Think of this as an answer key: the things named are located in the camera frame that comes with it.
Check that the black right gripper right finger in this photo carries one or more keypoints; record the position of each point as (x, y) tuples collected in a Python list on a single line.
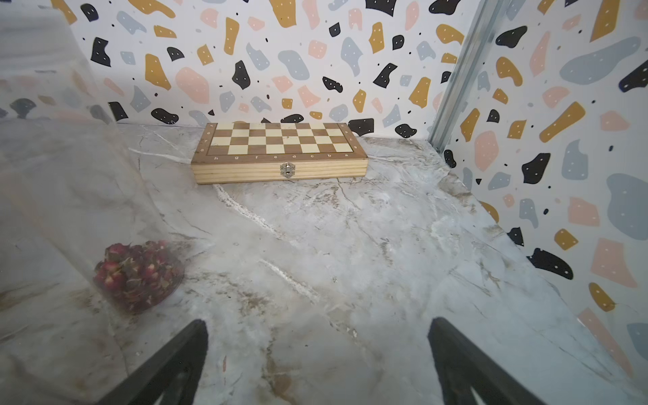
[(466, 373)]

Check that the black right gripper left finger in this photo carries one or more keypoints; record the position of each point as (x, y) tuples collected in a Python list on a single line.
[(171, 375)]

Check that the wooden folding chess board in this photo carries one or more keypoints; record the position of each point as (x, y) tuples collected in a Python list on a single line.
[(276, 152)]

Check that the aluminium corner post right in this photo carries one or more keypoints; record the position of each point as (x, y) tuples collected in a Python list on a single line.
[(478, 40)]

